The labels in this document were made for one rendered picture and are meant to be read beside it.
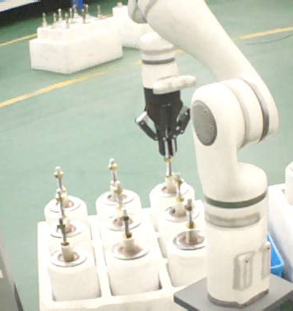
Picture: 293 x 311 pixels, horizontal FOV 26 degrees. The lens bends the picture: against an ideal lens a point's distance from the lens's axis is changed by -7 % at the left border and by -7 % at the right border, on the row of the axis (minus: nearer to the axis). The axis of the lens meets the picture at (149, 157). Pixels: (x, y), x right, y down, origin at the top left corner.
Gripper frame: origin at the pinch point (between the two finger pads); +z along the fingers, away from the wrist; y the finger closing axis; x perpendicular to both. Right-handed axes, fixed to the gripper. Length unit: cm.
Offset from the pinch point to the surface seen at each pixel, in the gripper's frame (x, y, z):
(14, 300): 9.9, 42.7, 20.0
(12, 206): -68, 24, 35
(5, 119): -161, 4, 34
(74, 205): -5.4, 20.7, 9.5
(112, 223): 6.8, 16.9, 9.7
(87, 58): -214, -58, 29
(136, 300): 25.6, 21.2, 17.1
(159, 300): 27.2, 17.2, 18.0
